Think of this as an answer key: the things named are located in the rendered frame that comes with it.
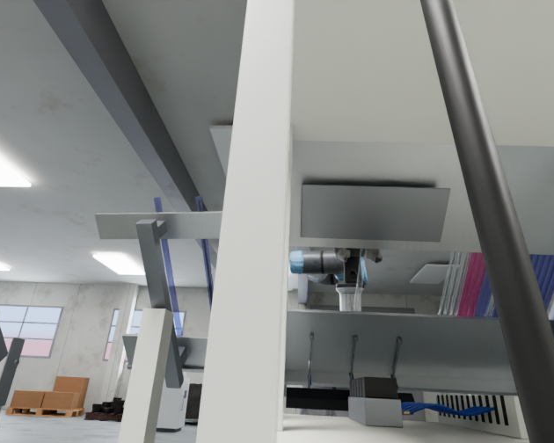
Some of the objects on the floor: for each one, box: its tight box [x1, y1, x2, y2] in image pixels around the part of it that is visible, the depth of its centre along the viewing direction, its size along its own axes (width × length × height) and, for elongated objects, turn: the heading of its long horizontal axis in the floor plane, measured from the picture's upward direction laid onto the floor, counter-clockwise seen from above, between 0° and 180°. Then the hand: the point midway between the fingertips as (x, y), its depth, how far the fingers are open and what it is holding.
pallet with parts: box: [84, 397, 125, 422], centre depth 799 cm, size 78×112×40 cm
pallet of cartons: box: [5, 376, 90, 418], centre depth 821 cm, size 137×104×77 cm
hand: (361, 261), depth 91 cm, fingers open, 7 cm apart
